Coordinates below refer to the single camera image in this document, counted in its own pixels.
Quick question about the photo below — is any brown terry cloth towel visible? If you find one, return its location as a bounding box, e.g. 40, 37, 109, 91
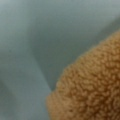
47, 31, 120, 120

